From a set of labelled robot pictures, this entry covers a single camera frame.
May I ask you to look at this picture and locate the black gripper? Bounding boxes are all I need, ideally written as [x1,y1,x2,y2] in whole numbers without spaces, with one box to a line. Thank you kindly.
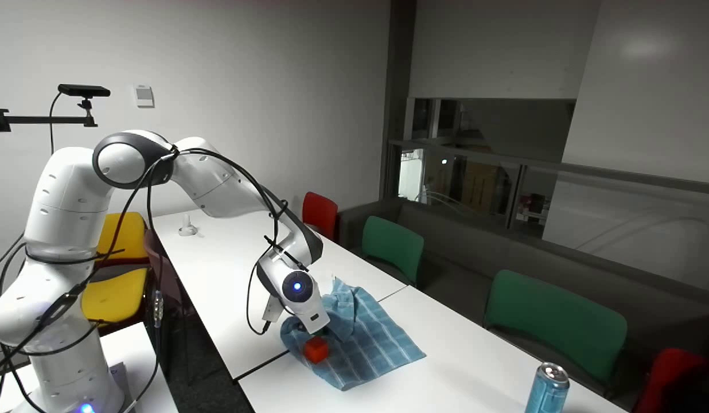
[299,325,332,347]

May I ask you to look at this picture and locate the blue striped cloth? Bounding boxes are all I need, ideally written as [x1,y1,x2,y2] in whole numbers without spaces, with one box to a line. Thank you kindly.
[279,276,429,393]

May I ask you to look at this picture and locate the red cube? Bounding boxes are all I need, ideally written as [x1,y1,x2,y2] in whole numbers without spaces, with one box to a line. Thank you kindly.
[302,338,332,365]

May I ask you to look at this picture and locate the green chair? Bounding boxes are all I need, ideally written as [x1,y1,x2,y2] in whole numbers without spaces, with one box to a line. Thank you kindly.
[358,214,426,288]
[481,267,632,389]

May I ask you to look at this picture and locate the red chair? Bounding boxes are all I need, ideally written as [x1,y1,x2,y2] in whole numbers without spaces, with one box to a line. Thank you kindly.
[632,347,709,413]
[300,190,341,243]

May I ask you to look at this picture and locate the yellow chair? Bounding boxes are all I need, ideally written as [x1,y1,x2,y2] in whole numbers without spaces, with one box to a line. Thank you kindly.
[79,211,153,327]

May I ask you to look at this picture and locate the blue drink can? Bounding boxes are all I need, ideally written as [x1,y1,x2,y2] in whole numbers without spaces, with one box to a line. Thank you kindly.
[523,360,574,413]

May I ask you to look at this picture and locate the grey metal handrail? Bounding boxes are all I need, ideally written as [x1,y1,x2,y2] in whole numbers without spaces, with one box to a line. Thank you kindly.
[387,136,709,198]

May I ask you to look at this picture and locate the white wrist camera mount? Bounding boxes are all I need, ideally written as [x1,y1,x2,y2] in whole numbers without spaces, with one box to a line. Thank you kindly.
[279,290,332,335]

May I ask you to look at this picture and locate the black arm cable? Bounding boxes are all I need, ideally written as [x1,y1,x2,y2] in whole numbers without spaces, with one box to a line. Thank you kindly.
[0,143,314,413]

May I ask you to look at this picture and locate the white wall thermostat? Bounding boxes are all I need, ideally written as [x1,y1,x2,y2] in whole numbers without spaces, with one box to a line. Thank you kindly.
[134,82,158,110]

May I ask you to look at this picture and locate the black camera on boom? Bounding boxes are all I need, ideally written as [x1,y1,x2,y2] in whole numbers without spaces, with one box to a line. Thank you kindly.
[55,81,113,102]

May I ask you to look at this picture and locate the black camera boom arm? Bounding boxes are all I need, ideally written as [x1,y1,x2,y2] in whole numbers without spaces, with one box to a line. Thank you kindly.
[0,96,101,136]

